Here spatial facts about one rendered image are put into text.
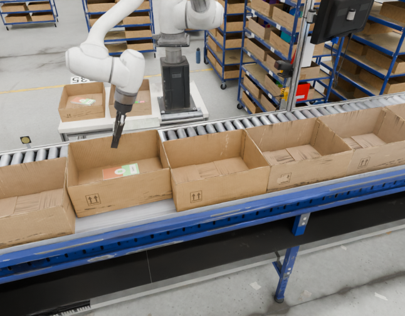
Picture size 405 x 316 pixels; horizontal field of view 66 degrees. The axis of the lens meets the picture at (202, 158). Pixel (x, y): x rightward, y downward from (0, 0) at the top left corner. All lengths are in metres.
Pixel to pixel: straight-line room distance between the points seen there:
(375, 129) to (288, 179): 0.73
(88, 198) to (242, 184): 0.61
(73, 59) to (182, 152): 0.59
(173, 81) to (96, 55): 0.96
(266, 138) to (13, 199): 1.17
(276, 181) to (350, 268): 1.18
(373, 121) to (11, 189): 1.80
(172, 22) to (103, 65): 0.87
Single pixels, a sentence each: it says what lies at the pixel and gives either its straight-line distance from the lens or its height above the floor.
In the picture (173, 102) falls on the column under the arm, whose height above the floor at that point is 0.81.
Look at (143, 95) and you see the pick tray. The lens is 2.46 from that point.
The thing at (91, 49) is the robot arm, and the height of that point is 1.45.
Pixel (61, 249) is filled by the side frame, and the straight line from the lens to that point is 1.26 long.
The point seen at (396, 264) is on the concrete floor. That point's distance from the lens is 2.56.
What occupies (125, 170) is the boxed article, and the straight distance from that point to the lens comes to 1.48.
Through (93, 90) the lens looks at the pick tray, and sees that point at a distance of 2.58.
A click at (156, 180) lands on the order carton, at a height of 1.00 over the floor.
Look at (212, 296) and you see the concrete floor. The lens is 2.09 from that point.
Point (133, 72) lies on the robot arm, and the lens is 1.27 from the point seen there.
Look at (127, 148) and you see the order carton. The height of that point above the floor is 0.98.
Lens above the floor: 1.84
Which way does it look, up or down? 38 degrees down
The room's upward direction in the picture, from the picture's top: straight up
